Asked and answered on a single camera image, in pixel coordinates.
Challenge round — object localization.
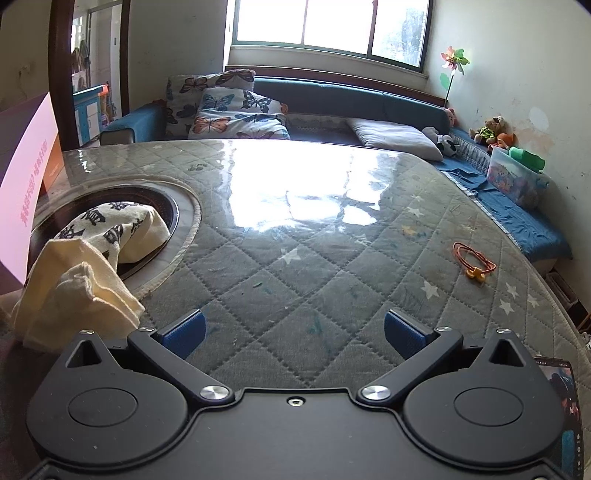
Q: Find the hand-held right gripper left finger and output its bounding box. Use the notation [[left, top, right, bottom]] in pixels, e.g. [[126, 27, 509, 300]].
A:
[[65, 309, 235, 405]]

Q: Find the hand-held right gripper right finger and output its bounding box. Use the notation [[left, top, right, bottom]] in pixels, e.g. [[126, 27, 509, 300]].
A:
[[355, 309, 529, 405]]

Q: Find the cream canvas shopping bag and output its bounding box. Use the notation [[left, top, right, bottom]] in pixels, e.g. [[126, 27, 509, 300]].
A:
[[9, 200, 169, 354]]

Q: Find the pink cardboard box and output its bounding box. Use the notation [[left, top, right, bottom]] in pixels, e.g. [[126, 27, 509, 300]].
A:
[[0, 91, 62, 296]]

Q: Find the grey quilted table cover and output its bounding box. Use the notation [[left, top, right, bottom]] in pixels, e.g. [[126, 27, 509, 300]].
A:
[[0, 137, 591, 480]]

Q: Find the round black induction cooker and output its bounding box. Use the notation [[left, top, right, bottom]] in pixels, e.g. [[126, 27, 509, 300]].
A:
[[30, 185, 182, 280]]

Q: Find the blue sofa cover cloth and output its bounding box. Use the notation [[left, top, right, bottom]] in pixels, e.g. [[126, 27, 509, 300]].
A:
[[436, 128, 573, 266]]

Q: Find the smartphone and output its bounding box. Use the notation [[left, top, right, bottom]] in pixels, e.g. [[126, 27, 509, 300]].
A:
[[533, 355, 578, 480]]

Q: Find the clear plastic storage box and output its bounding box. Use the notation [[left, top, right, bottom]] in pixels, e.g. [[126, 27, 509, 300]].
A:
[[486, 145, 551, 208]]

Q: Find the black and white plush toy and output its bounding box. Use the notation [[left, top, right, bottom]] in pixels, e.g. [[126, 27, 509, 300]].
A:
[[422, 126, 460, 160]]

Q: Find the white pillow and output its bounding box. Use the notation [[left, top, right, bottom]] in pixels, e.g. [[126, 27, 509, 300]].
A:
[[346, 117, 444, 161]]

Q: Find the green toy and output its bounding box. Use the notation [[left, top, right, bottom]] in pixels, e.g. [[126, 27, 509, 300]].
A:
[[508, 147, 546, 172]]

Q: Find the brown teddy bear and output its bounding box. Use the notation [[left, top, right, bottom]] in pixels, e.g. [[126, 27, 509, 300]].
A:
[[468, 115, 506, 146]]

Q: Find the blue cabinet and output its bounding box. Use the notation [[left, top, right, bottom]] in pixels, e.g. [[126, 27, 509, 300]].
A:
[[73, 83, 116, 144]]

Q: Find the colourful pinwheel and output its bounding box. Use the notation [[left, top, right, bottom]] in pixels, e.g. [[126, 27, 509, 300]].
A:
[[438, 45, 471, 109]]

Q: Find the window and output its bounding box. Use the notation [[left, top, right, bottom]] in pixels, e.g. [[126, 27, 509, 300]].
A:
[[226, 0, 435, 75]]

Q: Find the orange cord with yellow clip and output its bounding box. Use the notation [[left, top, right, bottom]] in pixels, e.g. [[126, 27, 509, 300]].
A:
[[452, 241, 498, 281]]

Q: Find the dark wooden door frame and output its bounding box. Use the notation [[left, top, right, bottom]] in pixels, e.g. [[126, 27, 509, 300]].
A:
[[48, 0, 77, 148]]

